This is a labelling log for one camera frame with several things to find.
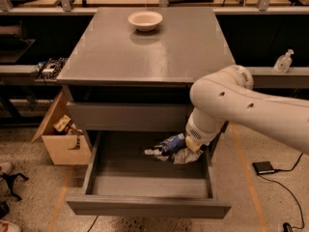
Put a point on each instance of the white bowl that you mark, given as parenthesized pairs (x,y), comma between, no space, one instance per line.
(145,21)

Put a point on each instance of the grey drawer cabinet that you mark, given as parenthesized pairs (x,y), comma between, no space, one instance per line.
(115,63)

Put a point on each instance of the black white patterned notebook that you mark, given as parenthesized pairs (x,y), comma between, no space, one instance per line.
(50,69)

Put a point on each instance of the black foot pedal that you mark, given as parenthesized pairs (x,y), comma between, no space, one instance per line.
(263,168)

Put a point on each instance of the clear sanitizer bottle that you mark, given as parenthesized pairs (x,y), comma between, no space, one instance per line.
(283,62)

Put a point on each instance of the cardboard box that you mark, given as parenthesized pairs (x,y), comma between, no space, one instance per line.
(67,147)

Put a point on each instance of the black tripod stand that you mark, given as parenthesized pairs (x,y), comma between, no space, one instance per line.
(10,179)

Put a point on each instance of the open grey middle drawer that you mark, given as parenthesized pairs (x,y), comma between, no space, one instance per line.
(122,181)

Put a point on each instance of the yellow tool in box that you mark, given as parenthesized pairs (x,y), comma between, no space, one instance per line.
(62,123)

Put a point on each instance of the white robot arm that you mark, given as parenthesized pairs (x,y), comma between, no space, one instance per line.
(228,96)

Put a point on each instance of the blue chip bag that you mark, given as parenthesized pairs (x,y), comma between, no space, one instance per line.
(173,149)

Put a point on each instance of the closed grey upper drawer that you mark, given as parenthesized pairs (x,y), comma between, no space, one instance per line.
(129,116)

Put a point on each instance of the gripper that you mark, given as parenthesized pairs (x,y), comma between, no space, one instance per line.
(197,133)

